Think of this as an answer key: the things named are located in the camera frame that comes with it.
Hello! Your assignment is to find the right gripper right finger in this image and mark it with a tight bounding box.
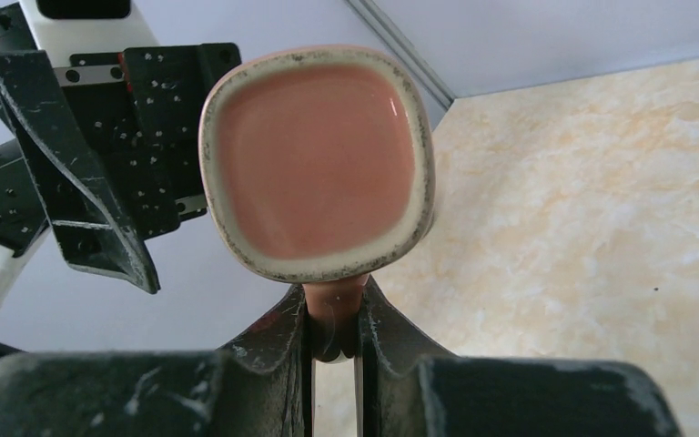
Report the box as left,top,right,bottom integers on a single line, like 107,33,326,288
355,280,683,436

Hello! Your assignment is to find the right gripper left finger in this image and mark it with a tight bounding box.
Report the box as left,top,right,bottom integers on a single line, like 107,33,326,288
0,287,312,436

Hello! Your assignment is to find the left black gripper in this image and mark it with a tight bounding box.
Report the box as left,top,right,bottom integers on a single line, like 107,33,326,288
0,43,240,294

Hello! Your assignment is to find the pink mug small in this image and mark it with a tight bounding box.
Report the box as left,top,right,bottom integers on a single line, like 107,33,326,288
198,45,436,362

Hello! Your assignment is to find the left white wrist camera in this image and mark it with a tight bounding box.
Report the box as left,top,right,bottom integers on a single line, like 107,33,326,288
19,0,159,67

